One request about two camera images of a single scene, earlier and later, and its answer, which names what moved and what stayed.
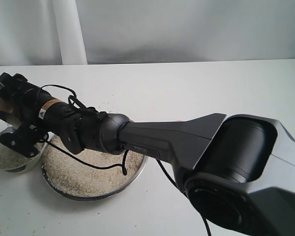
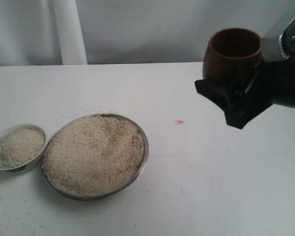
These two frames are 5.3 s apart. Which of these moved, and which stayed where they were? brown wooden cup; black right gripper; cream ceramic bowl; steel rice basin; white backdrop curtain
Moved: brown wooden cup; black right gripper
Stayed: cream ceramic bowl; steel rice basin; white backdrop curtain
